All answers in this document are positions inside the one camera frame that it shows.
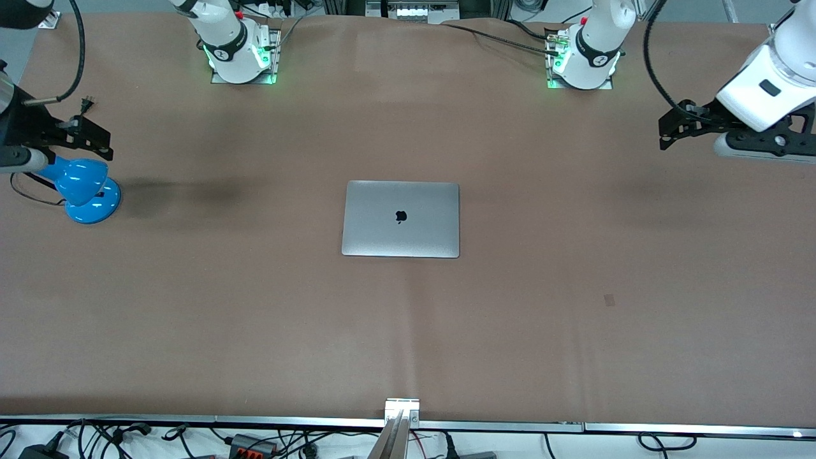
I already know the grey aluminium laptop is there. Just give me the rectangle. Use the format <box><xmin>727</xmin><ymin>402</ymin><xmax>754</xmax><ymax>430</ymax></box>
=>
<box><xmin>342</xmin><ymin>180</ymin><xmax>461</xmax><ymax>259</ymax></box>

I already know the blue desk lamp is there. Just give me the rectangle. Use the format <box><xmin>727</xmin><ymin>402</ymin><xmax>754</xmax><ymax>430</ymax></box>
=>
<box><xmin>29</xmin><ymin>156</ymin><xmax>122</xmax><ymax>224</ymax></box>

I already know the white power strip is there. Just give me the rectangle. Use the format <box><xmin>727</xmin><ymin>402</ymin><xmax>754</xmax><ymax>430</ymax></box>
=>
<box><xmin>389</xmin><ymin>0</ymin><xmax>460</xmax><ymax>25</ymax></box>

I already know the black power adapter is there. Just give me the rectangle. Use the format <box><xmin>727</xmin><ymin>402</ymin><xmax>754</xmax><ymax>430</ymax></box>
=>
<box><xmin>18</xmin><ymin>443</ymin><xmax>71</xmax><ymax>459</ymax></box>

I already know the orange black connector block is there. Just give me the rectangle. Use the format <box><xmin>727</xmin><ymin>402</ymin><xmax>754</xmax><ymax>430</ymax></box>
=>
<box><xmin>228</xmin><ymin>433</ymin><xmax>279</xmax><ymax>457</ymax></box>

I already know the aluminium profile bar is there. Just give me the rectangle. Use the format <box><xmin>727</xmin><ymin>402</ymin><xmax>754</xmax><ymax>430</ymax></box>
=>
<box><xmin>367</xmin><ymin>398</ymin><xmax>421</xmax><ymax>459</ymax></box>

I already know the black lamp power cable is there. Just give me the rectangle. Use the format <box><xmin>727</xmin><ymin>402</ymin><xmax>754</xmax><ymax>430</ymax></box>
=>
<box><xmin>10</xmin><ymin>96</ymin><xmax>96</xmax><ymax>206</ymax></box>

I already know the aluminium corner frame post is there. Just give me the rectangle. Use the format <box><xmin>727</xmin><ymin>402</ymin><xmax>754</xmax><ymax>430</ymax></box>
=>
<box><xmin>768</xmin><ymin>0</ymin><xmax>816</xmax><ymax>42</ymax></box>
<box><xmin>22</xmin><ymin>0</ymin><xmax>61</xmax><ymax>29</ymax></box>

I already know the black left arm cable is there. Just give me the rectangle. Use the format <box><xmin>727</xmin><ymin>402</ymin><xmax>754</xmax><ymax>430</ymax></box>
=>
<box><xmin>643</xmin><ymin>0</ymin><xmax>699</xmax><ymax>117</ymax></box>

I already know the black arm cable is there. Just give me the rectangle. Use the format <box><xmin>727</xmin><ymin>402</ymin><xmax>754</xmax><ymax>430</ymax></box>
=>
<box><xmin>29</xmin><ymin>0</ymin><xmax>87</xmax><ymax>104</ymax></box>
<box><xmin>643</xmin><ymin>0</ymin><xmax>699</xmax><ymax>117</ymax></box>

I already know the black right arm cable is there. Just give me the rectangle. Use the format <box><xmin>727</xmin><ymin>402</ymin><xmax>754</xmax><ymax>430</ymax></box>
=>
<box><xmin>29</xmin><ymin>0</ymin><xmax>87</xmax><ymax>104</ymax></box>

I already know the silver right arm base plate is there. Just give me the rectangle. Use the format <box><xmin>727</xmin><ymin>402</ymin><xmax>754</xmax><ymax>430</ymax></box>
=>
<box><xmin>210</xmin><ymin>29</ymin><xmax>281</xmax><ymax>85</ymax></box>

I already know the black base supply cable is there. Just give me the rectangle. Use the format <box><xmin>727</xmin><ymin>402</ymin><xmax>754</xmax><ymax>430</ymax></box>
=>
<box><xmin>445</xmin><ymin>21</ymin><xmax>563</xmax><ymax>58</ymax></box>

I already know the black looped floor cable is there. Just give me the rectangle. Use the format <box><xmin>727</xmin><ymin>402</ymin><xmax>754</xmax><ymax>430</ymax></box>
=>
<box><xmin>637</xmin><ymin>432</ymin><xmax>699</xmax><ymax>453</ymax></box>

